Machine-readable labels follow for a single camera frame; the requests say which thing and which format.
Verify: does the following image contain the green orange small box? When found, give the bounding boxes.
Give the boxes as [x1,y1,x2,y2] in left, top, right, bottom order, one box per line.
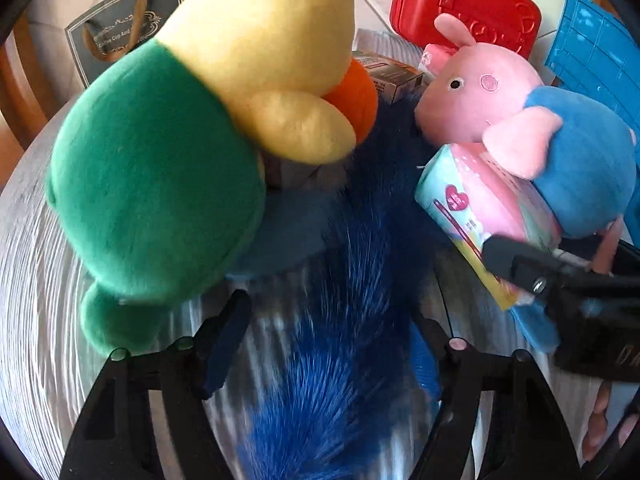
[351,49,403,73]

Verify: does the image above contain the dark small box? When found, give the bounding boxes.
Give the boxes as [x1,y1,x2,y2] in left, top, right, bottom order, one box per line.
[370,62,426,106]

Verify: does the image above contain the blue plastic crate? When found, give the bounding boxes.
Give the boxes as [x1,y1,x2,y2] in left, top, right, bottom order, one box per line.
[544,0,640,136]

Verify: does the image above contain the brown wooden frame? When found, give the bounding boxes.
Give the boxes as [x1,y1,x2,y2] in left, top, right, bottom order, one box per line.
[0,25,51,151]

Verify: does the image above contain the green yellow plush toy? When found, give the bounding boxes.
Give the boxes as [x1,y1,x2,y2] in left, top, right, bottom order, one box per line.
[45,0,379,361]

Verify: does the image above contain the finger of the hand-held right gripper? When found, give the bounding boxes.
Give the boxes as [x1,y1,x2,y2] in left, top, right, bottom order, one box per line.
[481,234,640,306]

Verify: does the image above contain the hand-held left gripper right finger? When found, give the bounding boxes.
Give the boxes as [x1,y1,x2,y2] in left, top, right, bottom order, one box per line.
[407,310,583,480]

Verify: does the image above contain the pink pig plush toy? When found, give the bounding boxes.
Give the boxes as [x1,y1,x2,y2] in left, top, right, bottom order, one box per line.
[414,12,638,278]

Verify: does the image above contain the person's right hand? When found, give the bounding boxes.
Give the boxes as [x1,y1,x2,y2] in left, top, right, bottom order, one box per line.
[580,379,640,468]

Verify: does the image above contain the desktop with striped white cloth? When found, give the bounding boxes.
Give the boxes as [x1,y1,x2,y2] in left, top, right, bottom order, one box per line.
[0,30,640,480]

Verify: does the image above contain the pink teal tissue packet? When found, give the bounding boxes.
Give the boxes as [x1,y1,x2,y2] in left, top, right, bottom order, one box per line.
[414,142,563,311]

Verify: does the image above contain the red plastic carry case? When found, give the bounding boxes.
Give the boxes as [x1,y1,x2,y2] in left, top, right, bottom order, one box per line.
[389,0,542,58]

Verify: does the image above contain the dark green box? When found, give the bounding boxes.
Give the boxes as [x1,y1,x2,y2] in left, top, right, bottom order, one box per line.
[65,0,208,88]

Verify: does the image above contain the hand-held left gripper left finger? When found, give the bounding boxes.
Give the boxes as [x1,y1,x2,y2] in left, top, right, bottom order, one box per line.
[59,289,252,480]

